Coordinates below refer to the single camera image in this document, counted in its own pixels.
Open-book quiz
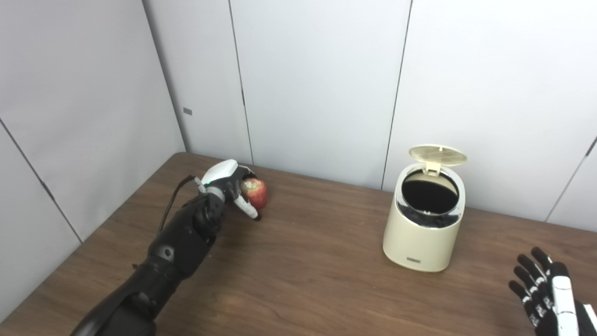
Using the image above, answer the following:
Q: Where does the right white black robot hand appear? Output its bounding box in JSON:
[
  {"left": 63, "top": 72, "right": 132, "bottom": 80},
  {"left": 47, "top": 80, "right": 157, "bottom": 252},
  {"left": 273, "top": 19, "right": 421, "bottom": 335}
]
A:
[{"left": 509, "top": 247, "right": 597, "bottom": 336}]

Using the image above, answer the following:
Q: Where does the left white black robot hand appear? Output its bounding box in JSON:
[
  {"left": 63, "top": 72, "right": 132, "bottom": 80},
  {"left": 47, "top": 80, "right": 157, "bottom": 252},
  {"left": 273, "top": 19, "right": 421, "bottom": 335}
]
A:
[{"left": 201, "top": 160, "right": 262, "bottom": 221}]

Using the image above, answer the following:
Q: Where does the red apple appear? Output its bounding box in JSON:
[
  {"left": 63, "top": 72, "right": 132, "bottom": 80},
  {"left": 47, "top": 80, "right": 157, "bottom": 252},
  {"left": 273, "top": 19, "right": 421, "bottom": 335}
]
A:
[{"left": 240, "top": 178, "right": 268, "bottom": 209}]

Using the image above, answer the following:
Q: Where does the cream-colored round bin lid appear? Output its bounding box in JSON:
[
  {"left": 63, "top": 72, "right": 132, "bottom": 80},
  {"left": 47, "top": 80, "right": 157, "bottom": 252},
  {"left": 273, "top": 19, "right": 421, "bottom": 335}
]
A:
[{"left": 409, "top": 145, "right": 467, "bottom": 175}]

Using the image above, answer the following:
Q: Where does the cream-colored bin body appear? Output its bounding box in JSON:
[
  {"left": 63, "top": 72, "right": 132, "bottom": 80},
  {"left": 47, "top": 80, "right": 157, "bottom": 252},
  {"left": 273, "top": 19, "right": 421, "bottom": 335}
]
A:
[{"left": 383, "top": 162, "right": 466, "bottom": 273}]

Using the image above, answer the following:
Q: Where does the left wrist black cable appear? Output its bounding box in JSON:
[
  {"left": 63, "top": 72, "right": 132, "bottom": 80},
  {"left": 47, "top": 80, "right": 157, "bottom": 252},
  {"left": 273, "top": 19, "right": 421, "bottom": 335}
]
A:
[{"left": 156, "top": 175, "right": 206, "bottom": 234}]

